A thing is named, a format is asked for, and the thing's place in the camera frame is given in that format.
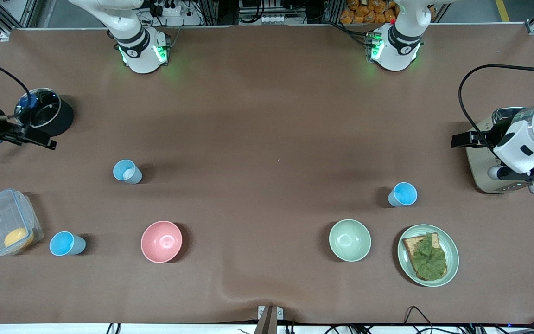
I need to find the black looped cable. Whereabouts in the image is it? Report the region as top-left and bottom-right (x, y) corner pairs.
(404, 306), (434, 334)

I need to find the black pot with blue handle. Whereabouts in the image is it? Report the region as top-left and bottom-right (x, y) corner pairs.
(0, 88), (75, 154)

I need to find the glass lid with blue knob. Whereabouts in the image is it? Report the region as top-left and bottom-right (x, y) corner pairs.
(14, 88), (61, 129)

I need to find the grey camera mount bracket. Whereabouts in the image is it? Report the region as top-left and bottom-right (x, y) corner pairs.
(257, 305), (284, 334)

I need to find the green lettuce leaf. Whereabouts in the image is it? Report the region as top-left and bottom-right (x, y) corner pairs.
(410, 233), (447, 280)

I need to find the pink bowl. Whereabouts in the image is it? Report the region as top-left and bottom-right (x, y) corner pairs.
(140, 220), (183, 264)

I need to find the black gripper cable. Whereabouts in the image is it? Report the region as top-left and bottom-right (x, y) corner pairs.
(458, 64), (534, 156)
(0, 62), (33, 100)

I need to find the pale green bowl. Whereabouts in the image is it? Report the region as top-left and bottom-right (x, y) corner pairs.
(329, 219), (372, 263)

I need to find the light blue plastic cup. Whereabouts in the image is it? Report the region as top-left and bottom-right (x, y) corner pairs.
(388, 182), (419, 208)
(113, 159), (143, 185)
(49, 231), (87, 257)

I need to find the toast slice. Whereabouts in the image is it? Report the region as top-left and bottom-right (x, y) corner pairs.
(402, 233), (448, 281)

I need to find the yellow round food piece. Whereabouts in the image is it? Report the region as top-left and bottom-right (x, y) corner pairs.
(4, 227), (35, 251)

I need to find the white power strip with plugs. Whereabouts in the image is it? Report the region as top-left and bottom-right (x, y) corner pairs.
(153, 0), (185, 17)

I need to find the beige steel toaster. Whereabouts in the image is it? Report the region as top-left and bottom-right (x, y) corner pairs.
(464, 107), (534, 194)

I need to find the pale green plate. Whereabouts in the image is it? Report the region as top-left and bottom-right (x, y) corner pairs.
(397, 224), (460, 288)

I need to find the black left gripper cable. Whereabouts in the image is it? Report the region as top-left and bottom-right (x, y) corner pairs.
(458, 64), (534, 156)

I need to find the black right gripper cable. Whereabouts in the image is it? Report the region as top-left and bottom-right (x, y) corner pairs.
(0, 62), (33, 100)

